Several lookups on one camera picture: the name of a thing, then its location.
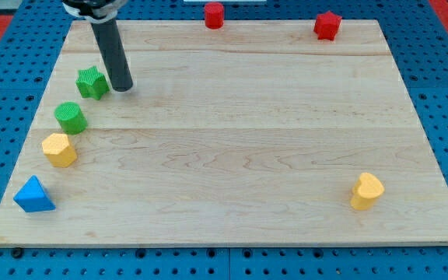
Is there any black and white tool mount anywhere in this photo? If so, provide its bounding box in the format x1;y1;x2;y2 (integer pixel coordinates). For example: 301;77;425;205
61;0;128;23

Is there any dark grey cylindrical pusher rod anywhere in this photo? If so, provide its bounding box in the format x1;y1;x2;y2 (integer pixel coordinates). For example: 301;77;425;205
91;19;133;92

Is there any yellow hexagon block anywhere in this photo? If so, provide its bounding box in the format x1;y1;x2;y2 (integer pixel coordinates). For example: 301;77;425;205
41;133;78;168

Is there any yellow heart block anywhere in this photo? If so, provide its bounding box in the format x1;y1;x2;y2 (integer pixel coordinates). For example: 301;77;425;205
350;173;385;211

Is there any green star block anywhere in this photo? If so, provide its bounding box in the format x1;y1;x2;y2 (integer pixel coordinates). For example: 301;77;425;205
75;66;110;100

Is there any green cylinder block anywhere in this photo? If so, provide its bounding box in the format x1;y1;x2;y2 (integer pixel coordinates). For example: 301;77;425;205
54;102;88;135

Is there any red cylinder block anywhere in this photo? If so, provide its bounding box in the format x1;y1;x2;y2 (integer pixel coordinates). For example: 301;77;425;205
204;2;225;29

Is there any light wooden board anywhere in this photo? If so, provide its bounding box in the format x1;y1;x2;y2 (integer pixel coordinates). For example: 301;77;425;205
0;19;448;248

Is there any blue triangle block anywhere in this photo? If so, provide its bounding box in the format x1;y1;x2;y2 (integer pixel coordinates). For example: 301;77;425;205
13;175;56;212

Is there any red star block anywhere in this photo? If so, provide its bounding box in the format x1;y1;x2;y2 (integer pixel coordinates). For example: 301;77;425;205
313;11;342;41

